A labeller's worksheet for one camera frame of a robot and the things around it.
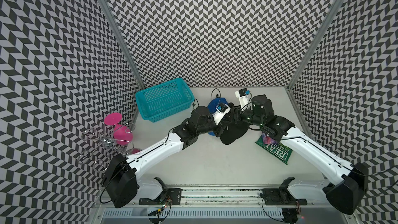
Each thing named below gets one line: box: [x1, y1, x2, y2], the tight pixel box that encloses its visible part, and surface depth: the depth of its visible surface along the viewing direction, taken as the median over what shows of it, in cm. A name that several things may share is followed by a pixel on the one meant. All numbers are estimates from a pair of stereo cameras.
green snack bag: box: [254, 135, 294, 165], surface depth 88 cm
